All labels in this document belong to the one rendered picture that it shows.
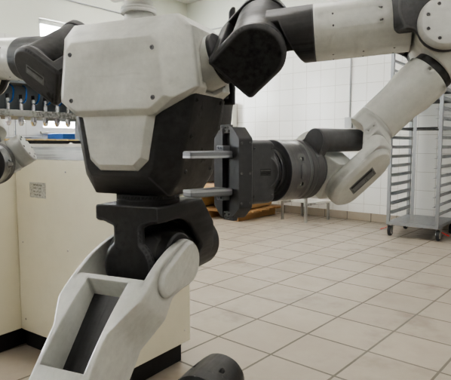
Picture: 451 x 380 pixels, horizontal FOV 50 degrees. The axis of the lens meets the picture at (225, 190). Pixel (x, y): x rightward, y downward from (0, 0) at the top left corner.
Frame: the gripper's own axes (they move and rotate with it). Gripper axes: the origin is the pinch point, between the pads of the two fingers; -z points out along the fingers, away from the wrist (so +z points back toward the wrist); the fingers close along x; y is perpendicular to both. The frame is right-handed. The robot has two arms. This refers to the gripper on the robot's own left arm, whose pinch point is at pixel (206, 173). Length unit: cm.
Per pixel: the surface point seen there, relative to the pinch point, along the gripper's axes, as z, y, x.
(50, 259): 24, -147, -43
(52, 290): 24, -147, -56
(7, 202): 13, -169, -21
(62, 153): 27, -140, 0
